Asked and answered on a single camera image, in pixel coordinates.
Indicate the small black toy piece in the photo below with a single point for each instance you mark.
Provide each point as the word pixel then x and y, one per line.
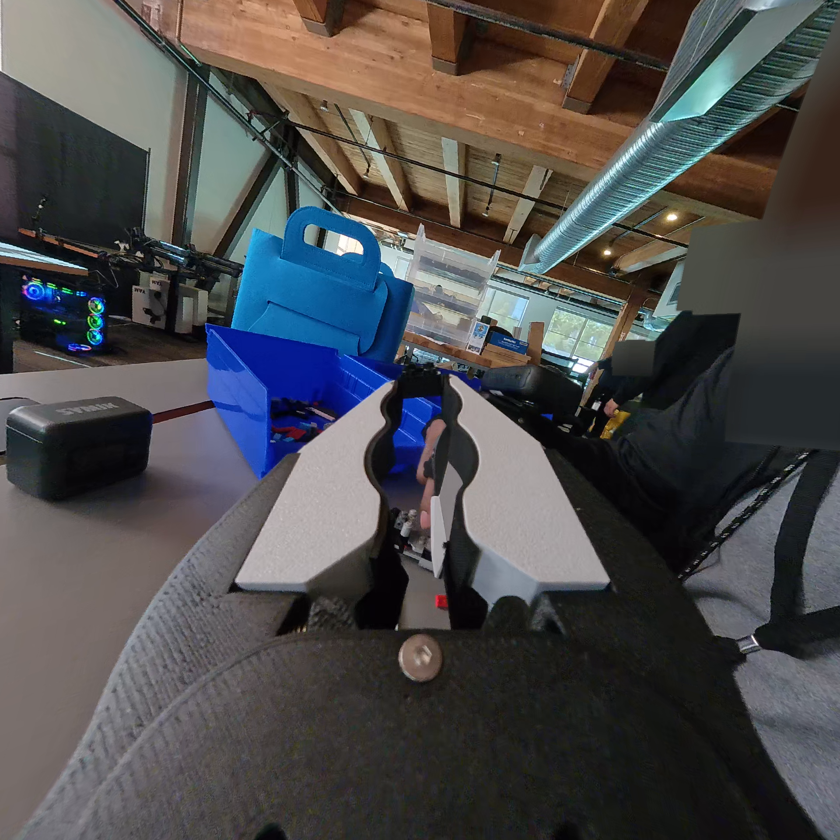
pixel 420 382

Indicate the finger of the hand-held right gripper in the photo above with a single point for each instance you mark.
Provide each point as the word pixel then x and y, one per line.
pixel 446 485

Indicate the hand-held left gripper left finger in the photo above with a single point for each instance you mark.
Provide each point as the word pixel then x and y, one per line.
pixel 315 525

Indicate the wooden support post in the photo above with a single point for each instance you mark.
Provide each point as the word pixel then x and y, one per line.
pixel 630 315

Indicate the pile of red black toy bricks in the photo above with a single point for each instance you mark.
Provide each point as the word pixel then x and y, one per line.
pixel 298 423

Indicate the blue plastic bin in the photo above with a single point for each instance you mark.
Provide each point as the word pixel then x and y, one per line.
pixel 243 380
pixel 367 371

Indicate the person's right hand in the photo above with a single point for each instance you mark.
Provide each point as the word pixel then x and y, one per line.
pixel 430 446

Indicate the silver ventilation duct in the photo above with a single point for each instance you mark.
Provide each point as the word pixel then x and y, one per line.
pixel 656 157

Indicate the blue felt bag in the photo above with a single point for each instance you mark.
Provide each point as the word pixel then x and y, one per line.
pixel 308 295

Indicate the black office chair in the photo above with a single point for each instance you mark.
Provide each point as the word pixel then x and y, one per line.
pixel 531 387

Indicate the grey toy brick model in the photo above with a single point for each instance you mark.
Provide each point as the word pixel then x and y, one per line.
pixel 410 535

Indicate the person's right forearm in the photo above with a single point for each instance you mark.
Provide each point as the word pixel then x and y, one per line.
pixel 623 472

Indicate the black monitor screen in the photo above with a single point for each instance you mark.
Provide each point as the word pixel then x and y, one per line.
pixel 79 177

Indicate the clear plastic drawer stack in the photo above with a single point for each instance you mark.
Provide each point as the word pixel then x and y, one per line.
pixel 453 282

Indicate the computer case with coloured lights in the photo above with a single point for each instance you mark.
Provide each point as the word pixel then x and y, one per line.
pixel 65 315

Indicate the blue white cardboard box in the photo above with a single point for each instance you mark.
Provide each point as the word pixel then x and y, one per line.
pixel 502 341

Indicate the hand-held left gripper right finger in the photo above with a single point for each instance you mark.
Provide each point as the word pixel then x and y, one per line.
pixel 525 525

